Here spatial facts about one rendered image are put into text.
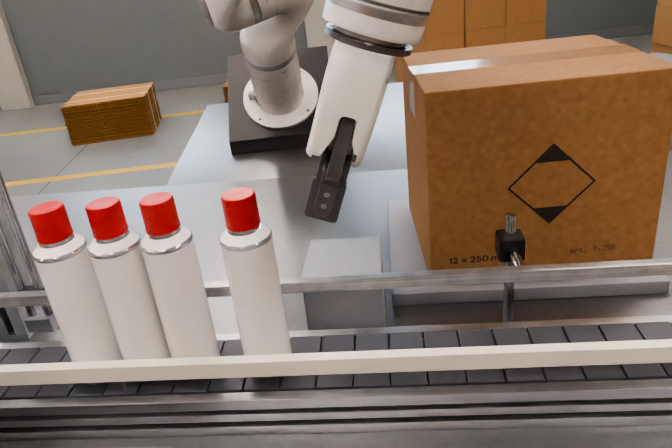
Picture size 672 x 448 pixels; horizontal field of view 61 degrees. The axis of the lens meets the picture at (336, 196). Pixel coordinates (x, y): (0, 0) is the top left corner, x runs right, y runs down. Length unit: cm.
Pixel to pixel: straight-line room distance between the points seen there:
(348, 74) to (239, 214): 18
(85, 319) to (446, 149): 45
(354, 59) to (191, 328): 33
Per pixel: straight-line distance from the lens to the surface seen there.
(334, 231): 100
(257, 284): 57
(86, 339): 67
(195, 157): 147
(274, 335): 61
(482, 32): 402
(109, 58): 641
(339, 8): 46
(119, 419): 69
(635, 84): 77
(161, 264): 58
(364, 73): 45
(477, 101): 70
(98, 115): 485
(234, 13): 112
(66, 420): 71
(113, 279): 61
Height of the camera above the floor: 130
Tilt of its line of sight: 25 degrees down
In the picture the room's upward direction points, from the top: 6 degrees counter-clockwise
